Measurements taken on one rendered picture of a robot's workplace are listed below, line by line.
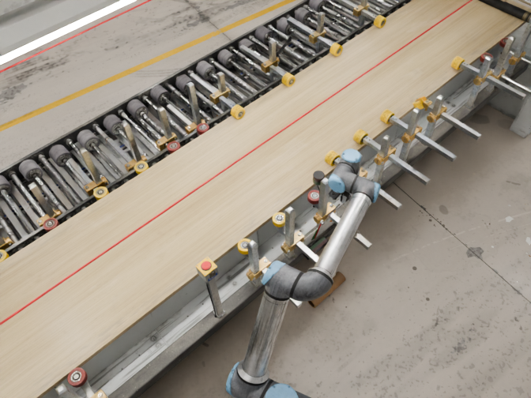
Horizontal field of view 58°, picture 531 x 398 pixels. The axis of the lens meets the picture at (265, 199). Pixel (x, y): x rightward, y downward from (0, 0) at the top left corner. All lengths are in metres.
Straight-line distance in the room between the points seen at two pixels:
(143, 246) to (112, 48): 3.27
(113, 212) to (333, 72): 1.77
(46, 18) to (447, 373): 2.88
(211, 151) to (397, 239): 1.58
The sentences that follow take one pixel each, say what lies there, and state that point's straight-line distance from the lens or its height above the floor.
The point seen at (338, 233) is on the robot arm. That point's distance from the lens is 2.06.
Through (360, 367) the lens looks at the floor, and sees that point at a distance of 3.25.
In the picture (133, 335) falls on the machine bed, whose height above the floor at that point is 0.72.
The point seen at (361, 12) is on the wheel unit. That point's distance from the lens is 4.00.
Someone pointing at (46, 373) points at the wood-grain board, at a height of 0.90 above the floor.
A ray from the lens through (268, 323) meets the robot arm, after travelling 2.07.
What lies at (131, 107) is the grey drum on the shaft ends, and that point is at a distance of 3.46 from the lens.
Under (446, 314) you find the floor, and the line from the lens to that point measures 3.51.
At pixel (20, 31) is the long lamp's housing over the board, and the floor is 2.36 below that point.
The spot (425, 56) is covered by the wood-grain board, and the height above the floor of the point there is 0.90.
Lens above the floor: 3.08
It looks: 54 degrees down
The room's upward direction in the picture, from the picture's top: 3 degrees counter-clockwise
